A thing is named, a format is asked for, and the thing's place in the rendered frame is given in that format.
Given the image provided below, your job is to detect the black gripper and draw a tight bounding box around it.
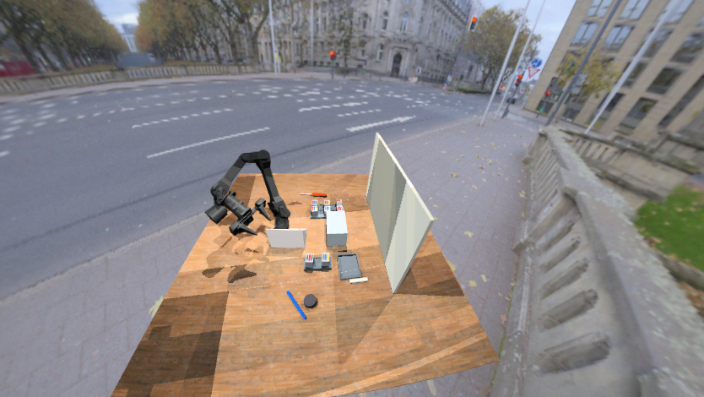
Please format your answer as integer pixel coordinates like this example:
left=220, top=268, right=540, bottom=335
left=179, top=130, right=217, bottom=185
left=229, top=198, right=271, bottom=236

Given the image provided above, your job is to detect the dark grey short cylinder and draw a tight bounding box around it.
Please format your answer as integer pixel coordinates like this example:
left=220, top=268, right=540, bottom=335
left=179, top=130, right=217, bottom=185
left=304, top=294, right=317, bottom=308

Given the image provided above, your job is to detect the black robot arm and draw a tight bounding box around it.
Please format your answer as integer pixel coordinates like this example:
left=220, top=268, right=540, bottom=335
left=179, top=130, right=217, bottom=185
left=204, top=150, right=291, bottom=229

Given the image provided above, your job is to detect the grey flat panel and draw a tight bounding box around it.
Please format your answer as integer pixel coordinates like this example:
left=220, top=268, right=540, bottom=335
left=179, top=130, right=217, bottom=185
left=366, top=133, right=434, bottom=293

